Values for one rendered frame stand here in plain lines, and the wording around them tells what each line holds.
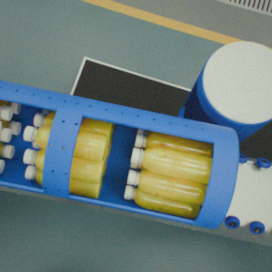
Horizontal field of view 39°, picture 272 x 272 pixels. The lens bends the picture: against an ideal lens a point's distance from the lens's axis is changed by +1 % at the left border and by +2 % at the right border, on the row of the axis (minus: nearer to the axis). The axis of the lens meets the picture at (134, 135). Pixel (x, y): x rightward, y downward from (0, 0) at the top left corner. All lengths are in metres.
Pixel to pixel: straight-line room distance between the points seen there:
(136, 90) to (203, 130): 1.18
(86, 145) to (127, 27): 1.60
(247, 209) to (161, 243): 0.95
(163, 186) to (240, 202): 0.35
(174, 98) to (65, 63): 0.71
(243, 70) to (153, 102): 0.93
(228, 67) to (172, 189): 0.46
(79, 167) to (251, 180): 0.58
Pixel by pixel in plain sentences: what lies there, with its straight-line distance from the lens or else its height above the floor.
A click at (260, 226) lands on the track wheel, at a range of 1.23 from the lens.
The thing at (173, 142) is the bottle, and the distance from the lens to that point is 1.02.
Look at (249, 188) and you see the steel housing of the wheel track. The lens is 1.29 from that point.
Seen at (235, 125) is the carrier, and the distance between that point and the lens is 1.23.
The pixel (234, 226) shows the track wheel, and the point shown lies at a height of 0.96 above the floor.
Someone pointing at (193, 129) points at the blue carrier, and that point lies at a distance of 0.98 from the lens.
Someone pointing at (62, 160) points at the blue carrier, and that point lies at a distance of 0.94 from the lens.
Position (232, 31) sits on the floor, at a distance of 2.58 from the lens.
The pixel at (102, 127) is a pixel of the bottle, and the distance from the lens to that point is 1.02.
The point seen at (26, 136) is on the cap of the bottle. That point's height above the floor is 1.18.
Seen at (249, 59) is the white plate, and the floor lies 1.04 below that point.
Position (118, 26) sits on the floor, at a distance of 2.48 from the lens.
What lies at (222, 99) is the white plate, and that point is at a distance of 1.21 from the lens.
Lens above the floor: 2.13
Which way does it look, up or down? 75 degrees down
